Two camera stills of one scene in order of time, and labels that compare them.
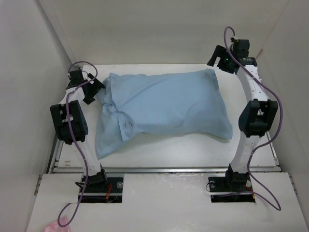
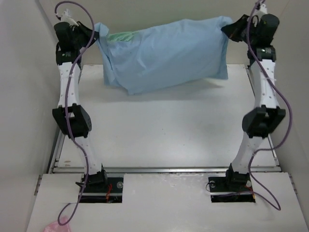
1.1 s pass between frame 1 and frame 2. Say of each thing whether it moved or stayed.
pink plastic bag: stayed
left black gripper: moved
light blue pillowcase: moved
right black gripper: moved
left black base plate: stayed
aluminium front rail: stayed
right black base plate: stayed
